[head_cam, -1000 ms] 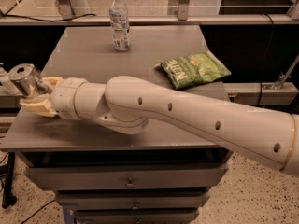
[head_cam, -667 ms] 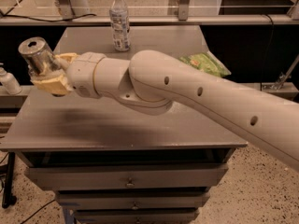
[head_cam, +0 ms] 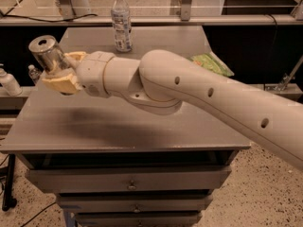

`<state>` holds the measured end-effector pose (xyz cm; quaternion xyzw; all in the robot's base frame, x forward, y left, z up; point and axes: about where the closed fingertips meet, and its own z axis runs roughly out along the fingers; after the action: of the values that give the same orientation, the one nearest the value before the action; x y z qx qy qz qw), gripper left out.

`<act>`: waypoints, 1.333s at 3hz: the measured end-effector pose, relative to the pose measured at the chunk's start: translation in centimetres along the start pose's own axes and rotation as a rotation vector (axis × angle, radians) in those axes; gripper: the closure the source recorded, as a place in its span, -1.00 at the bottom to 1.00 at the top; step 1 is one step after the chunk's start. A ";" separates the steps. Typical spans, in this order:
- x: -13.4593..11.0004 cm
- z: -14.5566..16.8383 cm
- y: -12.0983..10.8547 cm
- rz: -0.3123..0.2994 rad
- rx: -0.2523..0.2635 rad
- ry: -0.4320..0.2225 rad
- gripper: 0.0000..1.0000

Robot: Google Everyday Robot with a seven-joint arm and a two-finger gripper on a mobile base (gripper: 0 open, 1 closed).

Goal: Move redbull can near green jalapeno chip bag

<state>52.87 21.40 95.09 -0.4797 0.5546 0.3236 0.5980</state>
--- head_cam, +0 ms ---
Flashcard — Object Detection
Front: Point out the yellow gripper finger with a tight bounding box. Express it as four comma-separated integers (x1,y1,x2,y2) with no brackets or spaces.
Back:
65,51,87,68
42,74,82,95

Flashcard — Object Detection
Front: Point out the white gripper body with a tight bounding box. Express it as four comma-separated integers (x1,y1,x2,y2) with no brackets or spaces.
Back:
76,51,116,98

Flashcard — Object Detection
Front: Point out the silver blue redbull can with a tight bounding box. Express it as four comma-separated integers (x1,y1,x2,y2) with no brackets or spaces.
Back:
28,35,70,74

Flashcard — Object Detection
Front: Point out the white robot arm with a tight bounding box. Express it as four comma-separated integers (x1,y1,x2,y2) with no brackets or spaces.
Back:
43,50,303,170

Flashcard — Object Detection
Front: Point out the green jalapeno chip bag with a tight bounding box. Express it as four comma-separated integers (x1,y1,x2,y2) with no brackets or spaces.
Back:
188,52,234,77

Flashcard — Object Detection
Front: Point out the small clear bottle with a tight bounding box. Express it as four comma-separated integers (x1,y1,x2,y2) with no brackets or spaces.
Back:
28,64,42,84

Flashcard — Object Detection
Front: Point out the clear plastic water bottle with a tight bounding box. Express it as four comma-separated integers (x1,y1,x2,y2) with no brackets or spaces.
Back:
111,0,133,52

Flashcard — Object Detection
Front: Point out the white squeeze bottle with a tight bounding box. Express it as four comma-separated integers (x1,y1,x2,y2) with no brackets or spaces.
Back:
0,67,23,96

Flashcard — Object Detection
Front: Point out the grey drawer cabinet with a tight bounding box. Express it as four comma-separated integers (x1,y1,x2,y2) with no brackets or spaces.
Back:
0,26,252,227

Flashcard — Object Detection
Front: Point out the black floor stand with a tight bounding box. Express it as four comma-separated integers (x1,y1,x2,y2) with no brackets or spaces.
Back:
1,154,17,212

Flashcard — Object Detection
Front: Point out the bottom grey drawer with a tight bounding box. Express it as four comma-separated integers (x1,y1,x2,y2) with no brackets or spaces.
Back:
76,212,202,227

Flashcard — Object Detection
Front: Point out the grey drawer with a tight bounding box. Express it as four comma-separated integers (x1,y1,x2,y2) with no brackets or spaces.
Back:
76,212,202,227
26,166,231,193
57,194,212,213

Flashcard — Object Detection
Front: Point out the top grey drawer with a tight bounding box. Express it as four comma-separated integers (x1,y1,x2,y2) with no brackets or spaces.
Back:
26,166,231,193

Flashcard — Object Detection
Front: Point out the middle grey drawer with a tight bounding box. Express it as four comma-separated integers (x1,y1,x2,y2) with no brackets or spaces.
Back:
57,194,212,213

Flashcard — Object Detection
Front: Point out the metal railing frame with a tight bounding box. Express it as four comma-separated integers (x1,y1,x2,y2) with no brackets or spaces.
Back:
0,0,302,26

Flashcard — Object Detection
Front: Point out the black cable on rail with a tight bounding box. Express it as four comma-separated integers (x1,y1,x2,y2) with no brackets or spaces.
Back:
0,9,98,23

